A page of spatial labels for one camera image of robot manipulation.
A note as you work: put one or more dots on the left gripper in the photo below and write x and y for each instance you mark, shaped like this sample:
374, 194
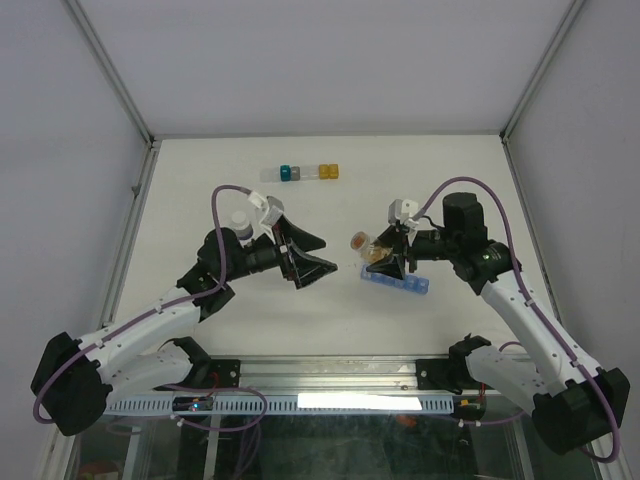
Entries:
302, 267

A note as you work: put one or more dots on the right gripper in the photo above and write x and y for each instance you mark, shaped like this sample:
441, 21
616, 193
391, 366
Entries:
393, 266

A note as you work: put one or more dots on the amber pill bottle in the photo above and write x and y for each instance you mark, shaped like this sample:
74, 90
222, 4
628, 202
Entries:
369, 247

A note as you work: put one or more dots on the blue weekly pill organizer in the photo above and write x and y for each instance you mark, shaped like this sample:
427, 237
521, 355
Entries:
411, 283

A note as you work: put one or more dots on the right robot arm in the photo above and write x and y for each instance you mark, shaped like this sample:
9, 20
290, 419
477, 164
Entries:
571, 399

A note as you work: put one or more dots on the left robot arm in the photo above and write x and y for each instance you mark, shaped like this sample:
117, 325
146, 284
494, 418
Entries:
200, 293

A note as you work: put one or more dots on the white cap pill bottle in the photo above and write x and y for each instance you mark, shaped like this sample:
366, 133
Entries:
241, 226

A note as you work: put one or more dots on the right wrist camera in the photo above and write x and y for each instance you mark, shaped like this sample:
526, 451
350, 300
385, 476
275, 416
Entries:
403, 211

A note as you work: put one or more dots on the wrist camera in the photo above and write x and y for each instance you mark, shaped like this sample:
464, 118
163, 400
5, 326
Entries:
267, 209
403, 211

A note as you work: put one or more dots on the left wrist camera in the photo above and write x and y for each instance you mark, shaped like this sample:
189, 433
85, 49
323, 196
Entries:
267, 209

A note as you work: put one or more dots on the aluminium front rail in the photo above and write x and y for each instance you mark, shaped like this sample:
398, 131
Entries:
325, 372

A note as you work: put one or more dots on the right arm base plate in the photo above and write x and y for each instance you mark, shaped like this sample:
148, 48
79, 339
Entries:
448, 374

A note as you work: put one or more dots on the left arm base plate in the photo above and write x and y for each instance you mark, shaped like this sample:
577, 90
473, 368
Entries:
212, 374

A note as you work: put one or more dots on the grey slotted cable duct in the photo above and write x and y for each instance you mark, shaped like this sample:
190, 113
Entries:
155, 405

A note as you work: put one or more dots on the right aluminium frame post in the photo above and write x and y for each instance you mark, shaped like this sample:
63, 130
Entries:
551, 50

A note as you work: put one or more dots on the aluminium frame post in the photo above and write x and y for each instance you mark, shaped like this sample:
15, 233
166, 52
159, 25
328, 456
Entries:
551, 50
80, 18

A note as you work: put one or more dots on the left aluminium frame post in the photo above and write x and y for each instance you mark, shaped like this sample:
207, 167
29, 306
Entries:
80, 18

